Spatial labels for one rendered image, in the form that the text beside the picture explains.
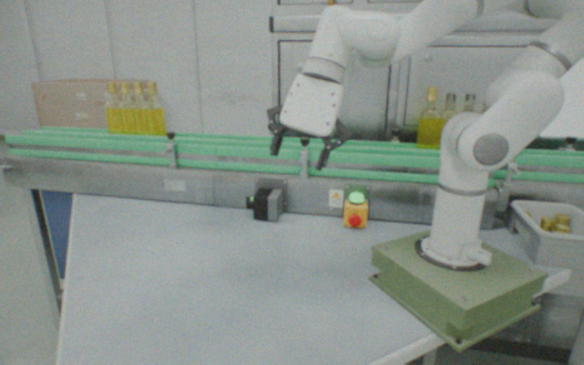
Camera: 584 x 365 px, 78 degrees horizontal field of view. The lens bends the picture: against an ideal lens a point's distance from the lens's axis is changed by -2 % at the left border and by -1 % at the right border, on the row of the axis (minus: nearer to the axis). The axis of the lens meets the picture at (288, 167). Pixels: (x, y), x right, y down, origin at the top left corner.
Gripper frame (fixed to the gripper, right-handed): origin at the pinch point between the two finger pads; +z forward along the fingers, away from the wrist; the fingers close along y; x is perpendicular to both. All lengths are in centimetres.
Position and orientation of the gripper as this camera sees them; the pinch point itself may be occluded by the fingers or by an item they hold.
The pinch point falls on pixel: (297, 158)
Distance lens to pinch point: 69.8
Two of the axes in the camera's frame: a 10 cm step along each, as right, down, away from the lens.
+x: 2.6, 0.2, 9.7
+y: 9.2, 3.0, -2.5
